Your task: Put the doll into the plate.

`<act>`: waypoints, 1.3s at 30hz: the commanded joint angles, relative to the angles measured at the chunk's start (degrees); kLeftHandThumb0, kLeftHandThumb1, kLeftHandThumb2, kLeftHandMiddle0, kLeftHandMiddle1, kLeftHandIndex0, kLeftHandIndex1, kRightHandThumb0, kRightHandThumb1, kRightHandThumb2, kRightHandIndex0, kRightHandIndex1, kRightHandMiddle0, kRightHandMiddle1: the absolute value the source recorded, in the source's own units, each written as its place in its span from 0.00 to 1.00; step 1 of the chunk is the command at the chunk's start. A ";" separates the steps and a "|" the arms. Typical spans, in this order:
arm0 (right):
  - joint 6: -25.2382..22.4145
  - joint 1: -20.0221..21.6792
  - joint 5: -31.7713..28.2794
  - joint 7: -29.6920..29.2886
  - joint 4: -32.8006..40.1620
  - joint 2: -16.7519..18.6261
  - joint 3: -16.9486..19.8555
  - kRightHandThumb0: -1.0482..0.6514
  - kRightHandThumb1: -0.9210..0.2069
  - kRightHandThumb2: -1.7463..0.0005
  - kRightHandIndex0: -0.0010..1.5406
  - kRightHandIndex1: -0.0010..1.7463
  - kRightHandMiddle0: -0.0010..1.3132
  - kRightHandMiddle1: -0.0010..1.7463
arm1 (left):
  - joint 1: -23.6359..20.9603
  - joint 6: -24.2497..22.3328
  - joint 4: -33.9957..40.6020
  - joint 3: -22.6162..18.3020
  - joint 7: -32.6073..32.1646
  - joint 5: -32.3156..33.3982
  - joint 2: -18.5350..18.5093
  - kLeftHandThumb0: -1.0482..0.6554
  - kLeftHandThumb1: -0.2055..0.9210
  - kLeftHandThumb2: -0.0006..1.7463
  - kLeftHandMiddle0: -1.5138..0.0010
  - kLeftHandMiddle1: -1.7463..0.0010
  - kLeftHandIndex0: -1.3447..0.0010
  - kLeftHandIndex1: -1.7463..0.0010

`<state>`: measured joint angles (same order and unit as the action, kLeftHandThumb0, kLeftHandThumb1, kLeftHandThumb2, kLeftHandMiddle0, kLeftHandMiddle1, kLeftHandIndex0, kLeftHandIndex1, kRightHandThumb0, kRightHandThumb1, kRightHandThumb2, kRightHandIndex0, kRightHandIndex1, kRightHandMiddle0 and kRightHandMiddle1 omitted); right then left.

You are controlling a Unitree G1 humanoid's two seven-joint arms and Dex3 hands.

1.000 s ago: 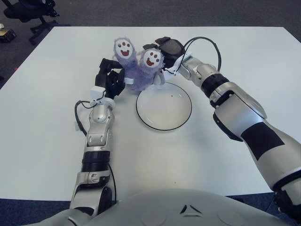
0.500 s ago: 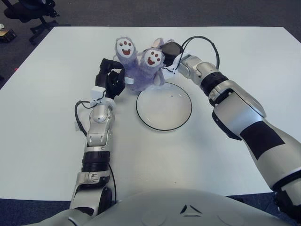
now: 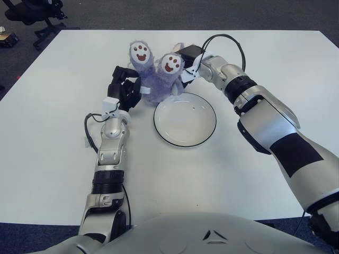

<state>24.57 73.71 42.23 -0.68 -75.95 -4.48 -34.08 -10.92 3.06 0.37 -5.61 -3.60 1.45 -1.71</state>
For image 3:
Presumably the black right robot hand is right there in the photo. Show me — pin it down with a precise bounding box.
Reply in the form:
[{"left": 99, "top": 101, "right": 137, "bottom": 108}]
[{"left": 177, "top": 45, "right": 205, "bottom": 69}]

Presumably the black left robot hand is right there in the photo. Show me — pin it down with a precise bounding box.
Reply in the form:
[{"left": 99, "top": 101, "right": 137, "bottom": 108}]
[{"left": 107, "top": 66, "right": 142, "bottom": 112}]

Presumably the purple plush bunny doll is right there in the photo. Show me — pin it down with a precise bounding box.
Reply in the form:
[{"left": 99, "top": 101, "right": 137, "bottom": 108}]
[{"left": 127, "top": 40, "right": 198, "bottom": 104}]

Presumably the white plate with black rim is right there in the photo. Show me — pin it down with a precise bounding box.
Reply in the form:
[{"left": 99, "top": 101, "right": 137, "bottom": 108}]
[{"left": 153, "top": 92, "right": 217, "bottom": 148}]

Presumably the yellow and black box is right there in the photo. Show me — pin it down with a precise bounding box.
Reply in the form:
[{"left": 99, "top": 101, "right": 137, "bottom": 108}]
[{"left": 0, "top": 33, "right": 20, "bottom": 48}]

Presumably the black office chair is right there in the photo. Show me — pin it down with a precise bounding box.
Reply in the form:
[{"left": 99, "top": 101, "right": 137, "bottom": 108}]
[{"left": 4, "top": 0, "right": 80, "bottom": 50}]

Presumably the silver robot torso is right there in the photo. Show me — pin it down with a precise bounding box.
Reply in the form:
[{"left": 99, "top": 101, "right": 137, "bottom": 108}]
[{"left": 39, "top": 211, "right": 332, "bottom": 254}]

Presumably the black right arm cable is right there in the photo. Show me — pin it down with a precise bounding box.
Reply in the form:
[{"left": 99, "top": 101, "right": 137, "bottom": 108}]
[{"left": 201, "top": 33, "right": 247, "bottom": 71}]

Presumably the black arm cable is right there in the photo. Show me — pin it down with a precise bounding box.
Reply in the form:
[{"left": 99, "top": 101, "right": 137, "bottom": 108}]
[
  {"left": 201, "top": 33, "right": 247, "bottom": 71},
  {"left": 84, "top": 113, "right": 106, "bottom": 154}
]

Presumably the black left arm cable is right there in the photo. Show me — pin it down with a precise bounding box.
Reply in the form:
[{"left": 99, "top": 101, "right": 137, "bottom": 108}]
[{"left": 84, "top": 113, "right": 106, "bottom": 154}]

